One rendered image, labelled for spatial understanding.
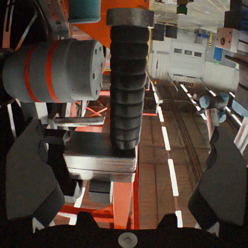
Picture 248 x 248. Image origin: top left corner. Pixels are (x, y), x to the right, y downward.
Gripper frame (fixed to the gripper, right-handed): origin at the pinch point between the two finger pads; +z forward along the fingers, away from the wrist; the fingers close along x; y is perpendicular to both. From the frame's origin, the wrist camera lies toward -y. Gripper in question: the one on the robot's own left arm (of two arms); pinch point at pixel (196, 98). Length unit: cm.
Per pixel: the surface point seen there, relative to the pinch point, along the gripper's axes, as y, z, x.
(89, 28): 38, -21, 88
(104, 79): 23, -53, 81
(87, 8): 44, -59, 88
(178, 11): 53, -37, 53
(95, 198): 18, -89, 84
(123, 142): 27, -87, 81
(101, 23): 41, -22, 83
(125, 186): -69, -29, 54
